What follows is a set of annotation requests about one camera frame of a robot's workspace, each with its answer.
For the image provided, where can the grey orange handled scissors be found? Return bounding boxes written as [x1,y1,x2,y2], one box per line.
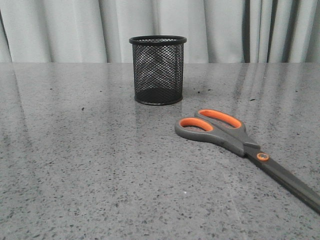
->
[174,109,320,213]

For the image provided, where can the black mesh pen holder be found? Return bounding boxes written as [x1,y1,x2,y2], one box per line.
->
[129,35,187,106]

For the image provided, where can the grey white curtain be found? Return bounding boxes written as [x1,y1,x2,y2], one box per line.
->
[0,0,320,63]

